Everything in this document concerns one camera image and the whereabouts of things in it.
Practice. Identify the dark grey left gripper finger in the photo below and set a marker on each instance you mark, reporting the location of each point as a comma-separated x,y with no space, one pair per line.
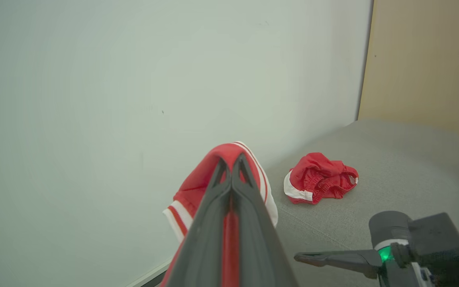
201,243

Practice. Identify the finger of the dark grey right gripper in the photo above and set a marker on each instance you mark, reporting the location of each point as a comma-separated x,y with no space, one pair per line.
259,243

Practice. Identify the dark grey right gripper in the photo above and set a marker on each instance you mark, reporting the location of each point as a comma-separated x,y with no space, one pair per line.
391,225

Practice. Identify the red garment with white stripes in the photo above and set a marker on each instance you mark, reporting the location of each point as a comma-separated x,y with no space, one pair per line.
197,185

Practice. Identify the red shorts with white trim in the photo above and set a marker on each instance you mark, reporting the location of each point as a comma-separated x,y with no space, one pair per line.
317,175

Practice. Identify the grey fabric sofa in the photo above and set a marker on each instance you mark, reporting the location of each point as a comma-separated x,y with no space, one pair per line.
393,171

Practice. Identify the beige wooden panel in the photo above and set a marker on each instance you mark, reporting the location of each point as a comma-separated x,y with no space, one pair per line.
420,59

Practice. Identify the dark grey wrist camera box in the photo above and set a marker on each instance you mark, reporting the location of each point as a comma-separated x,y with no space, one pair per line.
440,239

